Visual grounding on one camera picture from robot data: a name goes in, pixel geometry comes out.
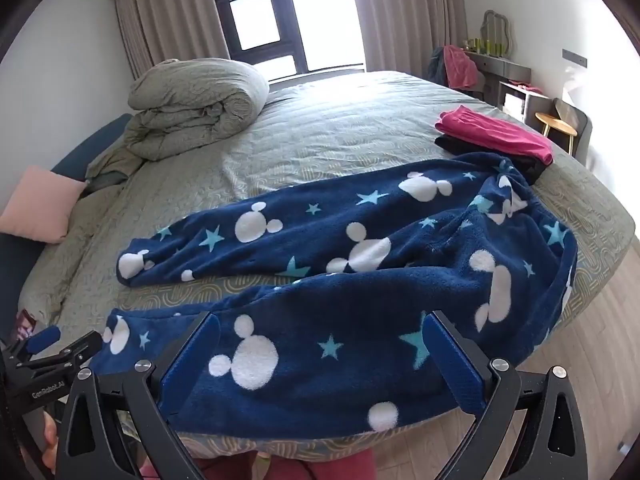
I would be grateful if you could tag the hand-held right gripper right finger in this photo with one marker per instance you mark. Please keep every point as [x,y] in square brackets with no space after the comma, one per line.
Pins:
[452,360]

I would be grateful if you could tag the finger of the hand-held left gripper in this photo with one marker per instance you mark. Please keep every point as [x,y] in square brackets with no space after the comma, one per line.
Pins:
[75,350]
[44,338]

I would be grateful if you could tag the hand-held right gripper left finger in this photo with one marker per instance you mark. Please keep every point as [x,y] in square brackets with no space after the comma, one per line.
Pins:
[192,360]

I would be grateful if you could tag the blue fleece star-print pants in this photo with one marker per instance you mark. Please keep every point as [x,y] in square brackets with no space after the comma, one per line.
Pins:
[350,310]

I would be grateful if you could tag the person's left hand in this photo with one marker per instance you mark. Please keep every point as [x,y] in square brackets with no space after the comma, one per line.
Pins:
[49,440]

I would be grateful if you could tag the small printed picture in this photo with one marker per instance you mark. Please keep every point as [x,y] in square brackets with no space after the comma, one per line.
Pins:
[25,325]

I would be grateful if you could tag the pink pillow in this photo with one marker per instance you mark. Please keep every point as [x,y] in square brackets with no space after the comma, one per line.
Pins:
[42,205]

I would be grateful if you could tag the person's pink clothing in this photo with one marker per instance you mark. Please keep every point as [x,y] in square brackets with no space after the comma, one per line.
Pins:
[300,467]

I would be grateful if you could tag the dark blue headboard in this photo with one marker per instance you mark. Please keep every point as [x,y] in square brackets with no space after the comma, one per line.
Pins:
[75,160]

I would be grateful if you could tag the folded black garment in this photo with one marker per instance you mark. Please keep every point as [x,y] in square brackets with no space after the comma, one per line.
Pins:
[465,146]

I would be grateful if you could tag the folded magenta garment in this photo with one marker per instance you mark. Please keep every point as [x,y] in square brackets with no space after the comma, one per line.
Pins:
[492,132]

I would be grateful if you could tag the round wooden stool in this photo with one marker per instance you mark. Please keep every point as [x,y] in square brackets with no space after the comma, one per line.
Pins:
[555,124]

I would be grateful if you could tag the folded green patterned quilt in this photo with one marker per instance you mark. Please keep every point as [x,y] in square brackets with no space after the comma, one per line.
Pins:
[195,100]

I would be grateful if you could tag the bed with patterned green sheet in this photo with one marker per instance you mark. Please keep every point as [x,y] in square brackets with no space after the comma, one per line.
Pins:
[350,120]

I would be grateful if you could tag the grey upholstered chair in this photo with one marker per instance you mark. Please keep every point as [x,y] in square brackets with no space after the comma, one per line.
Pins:
[580,127]

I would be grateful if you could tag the pink garment on chair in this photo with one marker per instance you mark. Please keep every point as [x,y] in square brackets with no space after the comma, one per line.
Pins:
[460,67]

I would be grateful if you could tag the dark chair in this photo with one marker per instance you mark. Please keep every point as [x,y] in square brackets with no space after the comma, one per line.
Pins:
[436,67]

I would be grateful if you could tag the grey dressing table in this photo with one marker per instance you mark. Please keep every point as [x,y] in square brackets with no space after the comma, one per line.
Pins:
[500,67]

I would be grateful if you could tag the dark-framed window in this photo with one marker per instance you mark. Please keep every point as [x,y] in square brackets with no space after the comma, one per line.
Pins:
[280,45]

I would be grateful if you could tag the wavy-framed table mirror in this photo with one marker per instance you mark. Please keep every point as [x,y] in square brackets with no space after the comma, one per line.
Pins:
[495,30]

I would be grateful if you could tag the beige curtain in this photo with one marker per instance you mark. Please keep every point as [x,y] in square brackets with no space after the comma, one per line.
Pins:
[165,15]
[405,15]

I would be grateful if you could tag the dark wall panel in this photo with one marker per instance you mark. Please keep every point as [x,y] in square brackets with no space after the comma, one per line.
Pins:
[575,58]

